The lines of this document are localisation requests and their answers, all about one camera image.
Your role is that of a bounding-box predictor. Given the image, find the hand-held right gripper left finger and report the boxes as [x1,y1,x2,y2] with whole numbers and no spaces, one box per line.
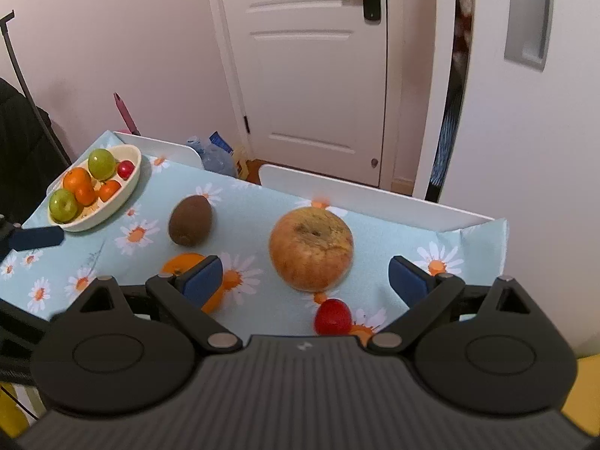
[49,255,243,352]

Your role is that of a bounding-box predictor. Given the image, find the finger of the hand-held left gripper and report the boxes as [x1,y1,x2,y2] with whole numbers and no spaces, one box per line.
[0,216,65,263]

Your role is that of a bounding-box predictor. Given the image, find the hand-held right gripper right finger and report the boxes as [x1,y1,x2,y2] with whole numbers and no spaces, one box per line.
[367,255,550,352]

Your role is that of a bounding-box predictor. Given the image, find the green apple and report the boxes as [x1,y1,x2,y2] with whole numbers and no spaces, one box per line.
[49,189,80,224]
[88,148,117,181]

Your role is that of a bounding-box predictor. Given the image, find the small tangerine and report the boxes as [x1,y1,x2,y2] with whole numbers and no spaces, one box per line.
[98,179,123,203]
[75,183,98,207]

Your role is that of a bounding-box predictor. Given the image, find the cream oval bowl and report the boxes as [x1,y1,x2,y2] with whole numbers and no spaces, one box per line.
[47,144,143,233]

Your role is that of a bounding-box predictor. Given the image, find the large orange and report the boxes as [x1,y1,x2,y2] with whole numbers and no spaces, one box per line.
[63,167,93,194]
[159,253,225,314]

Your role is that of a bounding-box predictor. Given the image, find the large yellow-red apple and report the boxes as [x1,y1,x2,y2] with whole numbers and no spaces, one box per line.
[268,206,354,293]

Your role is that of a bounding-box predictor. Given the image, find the brown kiwi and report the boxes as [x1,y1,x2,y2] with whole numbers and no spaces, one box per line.
[168,195,213,248]

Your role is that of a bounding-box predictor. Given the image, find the black chair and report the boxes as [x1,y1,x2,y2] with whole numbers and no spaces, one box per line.
[0,77,72,227]

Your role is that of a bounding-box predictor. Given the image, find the daisy print tablecloth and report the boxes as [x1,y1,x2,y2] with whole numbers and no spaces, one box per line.
[0,131,510,338]

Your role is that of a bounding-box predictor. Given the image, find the clear plastic bottle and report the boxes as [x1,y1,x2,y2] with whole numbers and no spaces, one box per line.
[186,136,238,178]

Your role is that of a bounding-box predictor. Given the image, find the blue packet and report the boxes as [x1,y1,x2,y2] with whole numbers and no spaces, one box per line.
[209,130,234,155]

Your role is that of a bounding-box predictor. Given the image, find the black stand pole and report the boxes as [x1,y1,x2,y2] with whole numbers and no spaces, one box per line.
[0,9,72,166]

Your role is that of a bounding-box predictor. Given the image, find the white sliding door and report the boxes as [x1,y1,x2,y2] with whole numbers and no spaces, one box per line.
[413,0,600,362]

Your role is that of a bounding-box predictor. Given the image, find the white panel door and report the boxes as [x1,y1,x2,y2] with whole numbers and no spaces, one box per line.
[206,0,391,189]

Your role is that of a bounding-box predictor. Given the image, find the yellow stool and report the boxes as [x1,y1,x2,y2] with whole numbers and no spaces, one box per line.
[560,355,600,434]

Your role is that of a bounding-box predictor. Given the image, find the pink plastic handle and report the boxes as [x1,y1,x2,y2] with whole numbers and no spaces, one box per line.
[113,92,142,136]

